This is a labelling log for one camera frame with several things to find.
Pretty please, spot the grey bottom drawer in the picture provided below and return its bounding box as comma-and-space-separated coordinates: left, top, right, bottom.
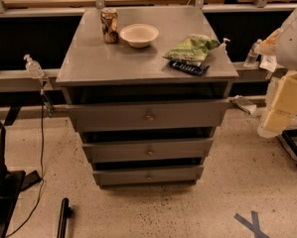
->
93, 165, 204, 186

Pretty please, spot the grey drawer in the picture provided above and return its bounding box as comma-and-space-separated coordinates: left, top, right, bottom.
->
69, 100, 228, 132
93, 165, 204, 186
82, 138, 213, 163

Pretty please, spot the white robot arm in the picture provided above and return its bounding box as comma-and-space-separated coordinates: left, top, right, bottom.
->
257, 7, 297, 138

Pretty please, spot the grey top drawer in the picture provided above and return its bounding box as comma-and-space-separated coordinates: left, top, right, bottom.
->
69, 100, 228, 132

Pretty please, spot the grey drawer cabinet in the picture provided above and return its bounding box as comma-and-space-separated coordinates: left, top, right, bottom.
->
55, 5, 239, 188

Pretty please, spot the grey middle drawer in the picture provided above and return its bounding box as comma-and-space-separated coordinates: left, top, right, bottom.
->
82, 138, 213, 163

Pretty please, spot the dark blue snack bar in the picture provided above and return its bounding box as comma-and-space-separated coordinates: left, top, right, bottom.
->
169, 61, 210, 76

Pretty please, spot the green chip bag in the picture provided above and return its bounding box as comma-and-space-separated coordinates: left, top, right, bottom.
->
163, 34, 220, 65

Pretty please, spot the white bowl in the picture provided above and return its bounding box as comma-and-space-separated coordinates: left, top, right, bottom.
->
119, 24, 159, 49

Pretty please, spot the small pump bottle behind cabinet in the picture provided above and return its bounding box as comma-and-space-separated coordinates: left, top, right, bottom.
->
220, 38, 230, 54

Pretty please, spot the patterned drink can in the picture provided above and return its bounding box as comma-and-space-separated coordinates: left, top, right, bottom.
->
100, 8, 118, 44

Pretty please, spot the clear plastic water bottle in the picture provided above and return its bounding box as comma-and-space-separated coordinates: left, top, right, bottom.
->
244, 39, 262, 67

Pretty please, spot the clear sanitizer pump bottle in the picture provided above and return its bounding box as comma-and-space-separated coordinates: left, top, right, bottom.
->
24, 55, 44, 79

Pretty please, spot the black bar on floor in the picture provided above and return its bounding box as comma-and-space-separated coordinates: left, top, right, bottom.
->
57, 197, 73, 238

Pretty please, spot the white paper packet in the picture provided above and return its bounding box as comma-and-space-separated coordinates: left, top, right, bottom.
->
259, 55, 277, 72

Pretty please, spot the black stand leg right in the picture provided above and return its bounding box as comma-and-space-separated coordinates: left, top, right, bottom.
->
281, 129, 297, 166

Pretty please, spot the blue tape cross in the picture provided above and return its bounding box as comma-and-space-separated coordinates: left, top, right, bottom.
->
234, 211, 270, 238

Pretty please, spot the black stand base left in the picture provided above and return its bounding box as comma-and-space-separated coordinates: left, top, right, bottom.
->
0, 121, 42, 238

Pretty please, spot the wrapped packet on rail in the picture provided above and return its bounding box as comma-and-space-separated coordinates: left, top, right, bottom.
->
230, 95, 256, 115

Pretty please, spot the black cable on floor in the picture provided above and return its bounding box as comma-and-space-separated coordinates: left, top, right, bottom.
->
4, 88, 47, 238

